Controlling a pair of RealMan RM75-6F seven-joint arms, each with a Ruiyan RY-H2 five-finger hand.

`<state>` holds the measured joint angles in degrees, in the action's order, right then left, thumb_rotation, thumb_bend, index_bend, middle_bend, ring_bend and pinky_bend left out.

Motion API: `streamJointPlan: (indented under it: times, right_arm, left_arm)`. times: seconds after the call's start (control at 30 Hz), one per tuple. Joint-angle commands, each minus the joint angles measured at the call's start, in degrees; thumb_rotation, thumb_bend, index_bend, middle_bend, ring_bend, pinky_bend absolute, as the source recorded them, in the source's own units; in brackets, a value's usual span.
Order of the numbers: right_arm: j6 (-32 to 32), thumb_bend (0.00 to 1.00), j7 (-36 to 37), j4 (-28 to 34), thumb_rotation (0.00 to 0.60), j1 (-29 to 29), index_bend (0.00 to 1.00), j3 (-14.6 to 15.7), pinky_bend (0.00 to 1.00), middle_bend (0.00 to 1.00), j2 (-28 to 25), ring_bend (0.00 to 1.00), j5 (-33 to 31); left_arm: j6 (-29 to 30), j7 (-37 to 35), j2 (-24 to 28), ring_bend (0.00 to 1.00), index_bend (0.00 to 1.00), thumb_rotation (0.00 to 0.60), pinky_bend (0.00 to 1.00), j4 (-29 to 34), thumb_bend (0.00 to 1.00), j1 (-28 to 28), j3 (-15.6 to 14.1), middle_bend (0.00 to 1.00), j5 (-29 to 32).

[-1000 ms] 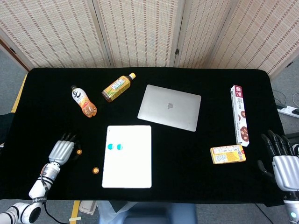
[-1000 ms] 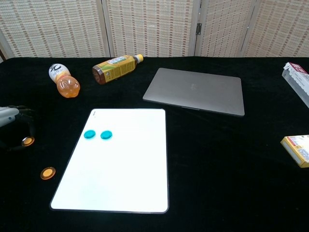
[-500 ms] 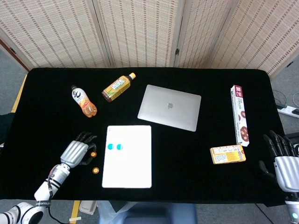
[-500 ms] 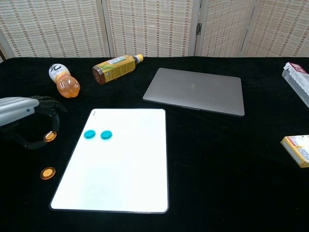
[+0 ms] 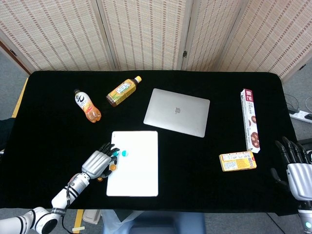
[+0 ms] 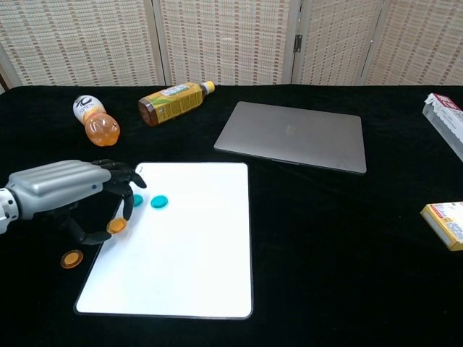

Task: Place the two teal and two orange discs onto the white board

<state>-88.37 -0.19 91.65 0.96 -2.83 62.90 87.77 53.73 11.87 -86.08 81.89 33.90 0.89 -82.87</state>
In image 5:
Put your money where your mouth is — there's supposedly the white magnetic board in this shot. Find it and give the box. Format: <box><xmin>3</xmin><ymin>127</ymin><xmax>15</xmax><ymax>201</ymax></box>
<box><xmin>106</xmin><ymin>131</ymin><xmax>159</xmax><ymax>197</ymax></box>

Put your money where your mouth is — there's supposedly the blue chair seat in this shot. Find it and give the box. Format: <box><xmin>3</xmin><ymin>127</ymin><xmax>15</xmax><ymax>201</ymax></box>
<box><xmin>126</xmin><ymin>211</ymin><xmax>207</xmax><ymax>234</ymax></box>

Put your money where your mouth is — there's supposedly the white power strip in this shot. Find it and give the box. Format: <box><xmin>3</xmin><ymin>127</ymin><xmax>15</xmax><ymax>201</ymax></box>
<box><xmin>289</xmin><ymin>110</ymin><xmax>312</xmax><ymax>124</ymax></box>

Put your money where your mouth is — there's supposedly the small yellow box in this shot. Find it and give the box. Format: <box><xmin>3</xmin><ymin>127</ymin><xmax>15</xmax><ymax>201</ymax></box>
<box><xmin>218</xmin><ymin>151</ymin><xmax>257</xmax><ymax>172</ymax></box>

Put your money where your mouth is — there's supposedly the white plastic bag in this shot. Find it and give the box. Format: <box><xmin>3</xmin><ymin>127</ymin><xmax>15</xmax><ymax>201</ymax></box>
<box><xmin>101</xmin><ymin>209</ymin><xmax>137</xmax><ymax>234</ymax></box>

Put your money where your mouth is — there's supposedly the black tablecloth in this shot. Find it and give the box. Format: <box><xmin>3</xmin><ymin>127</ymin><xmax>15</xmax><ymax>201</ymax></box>
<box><xmin>0</xmin><ymin>70</ymin><xmax>301</xmax><ymax>217</ymax></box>

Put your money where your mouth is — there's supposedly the silver closed laptop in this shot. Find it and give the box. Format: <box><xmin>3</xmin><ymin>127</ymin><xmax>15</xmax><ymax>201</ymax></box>
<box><xmin>143</xmin><ymin>88</ymin><xmax>211</xmax><ymax>138</ymax></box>

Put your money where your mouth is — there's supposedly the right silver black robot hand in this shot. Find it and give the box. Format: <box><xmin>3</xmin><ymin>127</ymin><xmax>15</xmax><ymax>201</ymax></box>
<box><xmin>270</xmin><ymin>136</ymin><xmax>312</xmax><ymax>202</ymax></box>

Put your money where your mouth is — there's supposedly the beige plastic box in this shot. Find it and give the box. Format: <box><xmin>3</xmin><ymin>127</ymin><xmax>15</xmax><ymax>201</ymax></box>
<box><xmin>82</xmin><ymin>209</ymin><xmax>102</xmax><ymax>225</ymax></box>

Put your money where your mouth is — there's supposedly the orange drink bottle white label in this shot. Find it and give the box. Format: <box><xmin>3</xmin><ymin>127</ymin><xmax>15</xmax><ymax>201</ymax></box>
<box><xmin>74</xmin><ymin>89</ymin><xmax>102</xmax><ymax>124</ymax></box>

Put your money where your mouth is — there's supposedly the tea bottle yellow label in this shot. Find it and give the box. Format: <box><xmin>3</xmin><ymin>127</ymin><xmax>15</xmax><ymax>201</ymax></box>
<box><xmin>105</xmin><ymin>76</ymin><xmax>142</xmax><ymax>107</ymax></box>

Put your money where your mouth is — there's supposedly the long white biscuit box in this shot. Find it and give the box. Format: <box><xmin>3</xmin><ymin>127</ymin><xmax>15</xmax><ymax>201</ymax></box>
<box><xmin>240</xmin><ymin>88</ymin><xmax>261</xmax><ymax>154</ymax></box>

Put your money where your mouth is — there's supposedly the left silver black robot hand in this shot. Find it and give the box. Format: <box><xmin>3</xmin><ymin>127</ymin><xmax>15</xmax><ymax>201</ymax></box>
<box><xmin>81</xmin><ymin>142</ymin><xmax>121</xmax><ymax>181</ymax></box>

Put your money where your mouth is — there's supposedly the woven folding screen panel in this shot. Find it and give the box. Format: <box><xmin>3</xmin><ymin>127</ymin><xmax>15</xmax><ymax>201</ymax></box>
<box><xmin>219</xmin><ymin>0</ymin><xmax>312</xmax><ymax>82</ymax></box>
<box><xmin>0</xmin><ymin>0</ymin><xmax>117</xmax><ymax>76</ymax></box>
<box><xmin>181</xmin><ymin>0</ymin><xmax>247</xmax><ymax>72</ymax></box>
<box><xmin>96</xmin><ymin>0</ymin><xmax>194</xmax><ymax>72</ymax></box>

